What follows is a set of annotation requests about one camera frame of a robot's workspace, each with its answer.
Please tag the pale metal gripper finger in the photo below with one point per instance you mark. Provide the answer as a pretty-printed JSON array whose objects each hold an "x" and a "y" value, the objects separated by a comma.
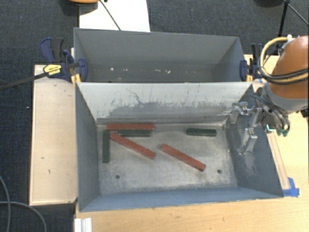
[
  {"x": 248, "y": 140},
  {"x": 239, "y": 110}
]

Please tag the dark green flat block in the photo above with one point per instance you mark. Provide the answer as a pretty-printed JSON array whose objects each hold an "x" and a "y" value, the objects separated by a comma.
[
  {"x": 106, "y": 147},
  {"x": 201, "y": 132},
  {"x": 135, "y": 133}
]

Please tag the red-brown flat block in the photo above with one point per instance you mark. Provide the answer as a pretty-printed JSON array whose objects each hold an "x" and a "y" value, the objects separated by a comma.
[
  {"x": 183, "y": 157},
  {"x": 130, "y": 126},
  {"x": 132, "y": 145}
]

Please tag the grey metal bin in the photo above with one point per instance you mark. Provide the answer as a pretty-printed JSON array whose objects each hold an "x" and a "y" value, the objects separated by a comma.
[{"x": 164, "y": 178}]

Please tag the pale wood flat board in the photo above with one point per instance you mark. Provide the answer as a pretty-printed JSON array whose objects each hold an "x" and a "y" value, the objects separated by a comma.
[{"x": 53, "y": 141}]

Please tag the black cylinder on white bracket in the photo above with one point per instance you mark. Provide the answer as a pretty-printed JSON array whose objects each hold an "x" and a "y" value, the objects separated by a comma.
[{"x": 304, "y": 113}]

